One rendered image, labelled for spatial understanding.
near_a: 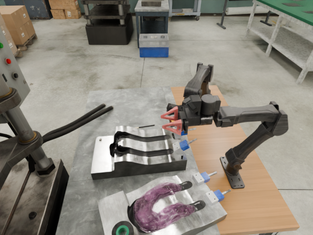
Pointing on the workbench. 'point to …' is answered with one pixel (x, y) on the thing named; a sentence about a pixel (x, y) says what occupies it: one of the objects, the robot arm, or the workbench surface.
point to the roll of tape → (124, 225)
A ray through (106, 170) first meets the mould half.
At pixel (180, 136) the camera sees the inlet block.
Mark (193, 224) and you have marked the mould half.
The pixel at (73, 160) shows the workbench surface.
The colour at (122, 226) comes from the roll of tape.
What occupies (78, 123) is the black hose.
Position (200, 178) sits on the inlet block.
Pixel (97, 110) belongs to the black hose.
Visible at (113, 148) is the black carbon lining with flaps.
